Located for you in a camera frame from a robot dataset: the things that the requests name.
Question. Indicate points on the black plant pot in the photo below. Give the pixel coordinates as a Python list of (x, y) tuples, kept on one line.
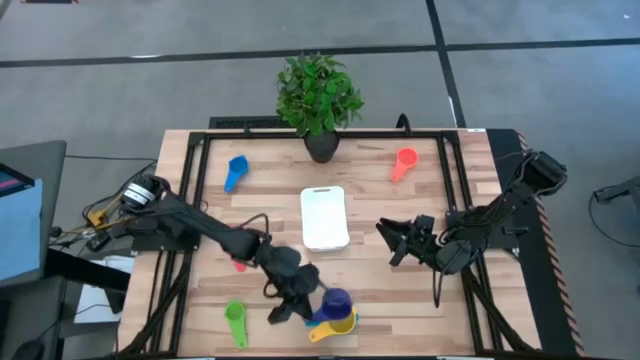
[(321, 147)]

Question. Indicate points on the yellow measuring cup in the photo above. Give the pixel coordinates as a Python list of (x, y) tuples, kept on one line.
[(342, 327)]

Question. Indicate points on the orange measuring cup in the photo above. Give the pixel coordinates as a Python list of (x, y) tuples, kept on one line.
[(404, 160)]

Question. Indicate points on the black computer mouse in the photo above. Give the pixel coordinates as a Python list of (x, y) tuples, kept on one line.
[(29, 350)]

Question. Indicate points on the teal measuring cup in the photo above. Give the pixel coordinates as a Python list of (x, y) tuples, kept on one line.
[(356, 317)]

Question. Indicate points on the light blue box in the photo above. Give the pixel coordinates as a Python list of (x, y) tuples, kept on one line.
[(20, 230)]

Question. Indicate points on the white paper sheet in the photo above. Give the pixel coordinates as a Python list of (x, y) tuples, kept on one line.
[(95, 300)]

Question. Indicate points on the pink-red measuring cup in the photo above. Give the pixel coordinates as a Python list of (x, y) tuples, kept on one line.
[(240, 266)]

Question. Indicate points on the white plastic basket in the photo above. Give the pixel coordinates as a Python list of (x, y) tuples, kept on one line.
[(325, 220)]

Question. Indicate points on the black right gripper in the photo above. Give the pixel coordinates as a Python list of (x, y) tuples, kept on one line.
[(422, 245)]

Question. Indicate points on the small blue measuring cup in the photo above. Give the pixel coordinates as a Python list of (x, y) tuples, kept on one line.
[(237, 167)]

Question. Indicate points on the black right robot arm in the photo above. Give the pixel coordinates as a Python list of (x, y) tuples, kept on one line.
[(500, 210)]

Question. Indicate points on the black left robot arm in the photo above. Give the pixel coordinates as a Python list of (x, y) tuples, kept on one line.
[(200, 222)]

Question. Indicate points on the purple measuring cup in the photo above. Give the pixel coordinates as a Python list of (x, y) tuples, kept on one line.
[(336, 302)]

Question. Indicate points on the green measuring cup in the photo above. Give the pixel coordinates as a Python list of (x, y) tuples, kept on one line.
[(235, 312)]

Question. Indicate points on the black aluminium table frame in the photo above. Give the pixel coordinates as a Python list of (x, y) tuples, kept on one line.
[(195, 165)]

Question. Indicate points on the green leafy plant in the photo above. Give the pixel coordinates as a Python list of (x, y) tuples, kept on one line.
[(317, 95)]

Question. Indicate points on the black mat with striped edge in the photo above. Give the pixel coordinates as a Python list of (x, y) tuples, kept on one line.
[(545, 280)]

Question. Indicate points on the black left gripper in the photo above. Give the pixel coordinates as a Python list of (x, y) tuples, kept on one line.
[(299, 285)]

